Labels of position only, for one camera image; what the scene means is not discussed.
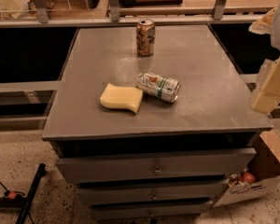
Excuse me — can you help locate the grey metal railing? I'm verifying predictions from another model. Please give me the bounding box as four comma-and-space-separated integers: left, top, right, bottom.
0, 0, 280, 28

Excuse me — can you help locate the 7up soda can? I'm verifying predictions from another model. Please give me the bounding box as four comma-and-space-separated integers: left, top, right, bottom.
136, 72, 180, 103

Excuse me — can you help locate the red clamp with cable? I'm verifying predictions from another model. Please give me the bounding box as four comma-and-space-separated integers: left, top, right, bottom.
0, 181, 25, 202

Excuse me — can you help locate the yellow sponge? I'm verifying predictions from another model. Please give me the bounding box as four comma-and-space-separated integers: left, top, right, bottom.
100, 83, 143, 113

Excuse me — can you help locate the top grey drawer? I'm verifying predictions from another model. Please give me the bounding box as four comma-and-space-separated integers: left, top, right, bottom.
56, 147, 256, 183

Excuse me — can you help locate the cardboard box with items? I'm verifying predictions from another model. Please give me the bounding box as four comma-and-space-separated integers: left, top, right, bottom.
214, 131, 280, 207

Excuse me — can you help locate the brown upright soda can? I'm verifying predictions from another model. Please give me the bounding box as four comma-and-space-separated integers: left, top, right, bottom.
136, 19, 155, 56

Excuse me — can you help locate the grey drawer cabinet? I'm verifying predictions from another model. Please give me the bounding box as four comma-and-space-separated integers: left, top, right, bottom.
43, 25, 272, 210

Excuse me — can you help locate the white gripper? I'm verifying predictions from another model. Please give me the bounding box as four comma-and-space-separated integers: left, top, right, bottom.
248, 4, 280, 114

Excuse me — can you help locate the black stand leg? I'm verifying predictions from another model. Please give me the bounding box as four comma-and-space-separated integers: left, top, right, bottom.
16, 163, 46, 224

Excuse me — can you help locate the grey drawer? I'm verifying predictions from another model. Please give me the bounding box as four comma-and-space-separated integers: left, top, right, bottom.
56, 147, 256, 183
91, 200, 213, 220
77, 180, 227, 205

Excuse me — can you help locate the middle grey drawer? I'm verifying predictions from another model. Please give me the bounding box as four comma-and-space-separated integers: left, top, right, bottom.
77, 180, 227, 205

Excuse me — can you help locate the bottom grey drawer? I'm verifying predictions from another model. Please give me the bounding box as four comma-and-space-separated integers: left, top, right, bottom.
91, 200, 213, 220

